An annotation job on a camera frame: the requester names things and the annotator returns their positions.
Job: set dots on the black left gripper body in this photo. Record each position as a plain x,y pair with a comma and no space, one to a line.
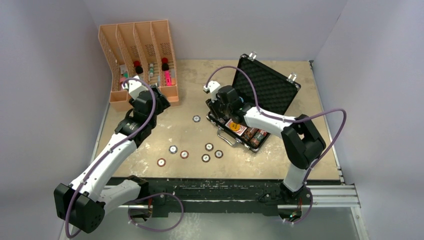
153,121

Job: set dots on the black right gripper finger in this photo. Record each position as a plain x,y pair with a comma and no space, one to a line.
225,118
214,108

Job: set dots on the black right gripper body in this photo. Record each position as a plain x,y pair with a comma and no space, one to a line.
225,108

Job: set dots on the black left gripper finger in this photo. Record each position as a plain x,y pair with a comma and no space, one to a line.
162,102
155,89

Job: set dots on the orange dealer button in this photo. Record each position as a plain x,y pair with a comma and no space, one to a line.
234,126

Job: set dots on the blue white poker chip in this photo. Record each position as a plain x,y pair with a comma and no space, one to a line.
173,149
196,118

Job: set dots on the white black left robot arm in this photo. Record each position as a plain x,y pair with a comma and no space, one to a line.
84,202

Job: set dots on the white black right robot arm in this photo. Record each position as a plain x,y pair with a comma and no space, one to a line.
302,141

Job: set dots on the red playing card deck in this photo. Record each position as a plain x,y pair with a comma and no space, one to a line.
238,133

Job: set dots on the pink highlighter marker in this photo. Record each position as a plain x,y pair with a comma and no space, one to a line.
168,78

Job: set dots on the red black marker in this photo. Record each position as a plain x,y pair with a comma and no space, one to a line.
138,67
165,64

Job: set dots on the peach plastic desk organizer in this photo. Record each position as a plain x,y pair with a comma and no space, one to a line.
147,42

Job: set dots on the black aluminium poker case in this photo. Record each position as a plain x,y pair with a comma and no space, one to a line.
262,86

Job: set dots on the red white poker chip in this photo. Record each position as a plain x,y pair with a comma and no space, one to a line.
161,162
184,154

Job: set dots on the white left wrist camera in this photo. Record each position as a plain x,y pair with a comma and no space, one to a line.
134,86

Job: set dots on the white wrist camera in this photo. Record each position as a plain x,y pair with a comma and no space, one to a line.
134,86
212,88

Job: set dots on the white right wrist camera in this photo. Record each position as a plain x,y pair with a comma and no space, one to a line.
212,88

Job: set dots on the black metal base rail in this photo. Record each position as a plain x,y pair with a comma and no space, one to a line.
220,196

